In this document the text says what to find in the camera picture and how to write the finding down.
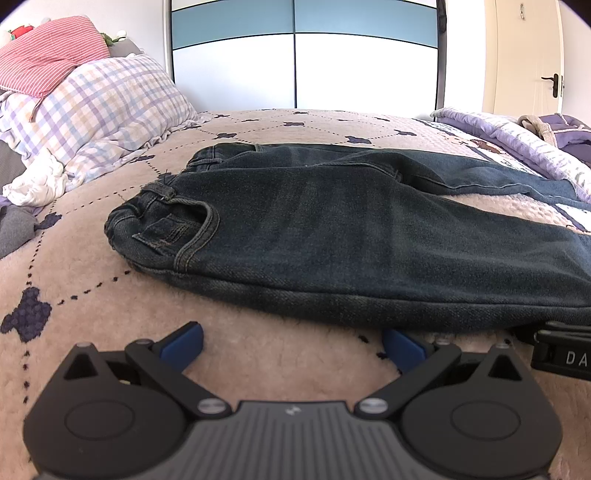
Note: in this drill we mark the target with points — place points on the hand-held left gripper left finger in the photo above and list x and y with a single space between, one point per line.
184 347

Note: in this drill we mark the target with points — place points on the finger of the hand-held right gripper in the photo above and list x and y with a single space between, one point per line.
524 334

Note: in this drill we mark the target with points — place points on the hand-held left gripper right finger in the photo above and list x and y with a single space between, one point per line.
402 347

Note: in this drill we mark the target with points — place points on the dark blue jeans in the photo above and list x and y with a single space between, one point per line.
323 230

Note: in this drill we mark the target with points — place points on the purple quilt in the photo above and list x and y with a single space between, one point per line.
503 131

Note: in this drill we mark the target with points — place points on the grey garment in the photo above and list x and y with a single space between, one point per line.
16 230

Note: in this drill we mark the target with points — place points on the white crumpled cloth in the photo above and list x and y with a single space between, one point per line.
37 184

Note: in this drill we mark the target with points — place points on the plaid pillow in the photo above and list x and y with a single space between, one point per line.
111 110

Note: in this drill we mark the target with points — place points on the cream door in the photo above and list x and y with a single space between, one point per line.
517 55

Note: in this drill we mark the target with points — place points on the wardrobe with sliding doors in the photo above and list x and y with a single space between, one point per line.
300 60

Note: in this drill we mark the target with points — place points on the green plush toy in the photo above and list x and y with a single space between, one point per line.
107 40

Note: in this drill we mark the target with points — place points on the red striped pillow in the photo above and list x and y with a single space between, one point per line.
46 60

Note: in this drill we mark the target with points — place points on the red plush toy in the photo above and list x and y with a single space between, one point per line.
18 32

